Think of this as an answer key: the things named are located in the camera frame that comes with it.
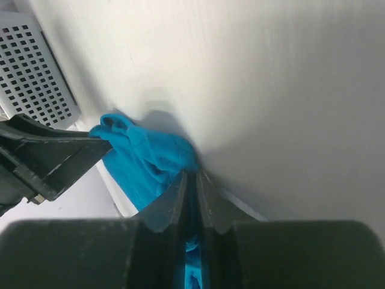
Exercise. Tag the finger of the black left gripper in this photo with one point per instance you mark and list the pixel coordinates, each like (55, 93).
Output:
(39, 163)

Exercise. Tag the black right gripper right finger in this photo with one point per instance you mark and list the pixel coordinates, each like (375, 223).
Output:
(238, 251)

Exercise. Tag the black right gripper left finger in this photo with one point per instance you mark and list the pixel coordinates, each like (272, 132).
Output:
(143, 251)

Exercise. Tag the white laundry basket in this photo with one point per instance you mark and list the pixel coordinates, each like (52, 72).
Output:
(31, 81)

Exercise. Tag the blue t-shirt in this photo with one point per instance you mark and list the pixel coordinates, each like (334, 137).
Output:
(143, 162)

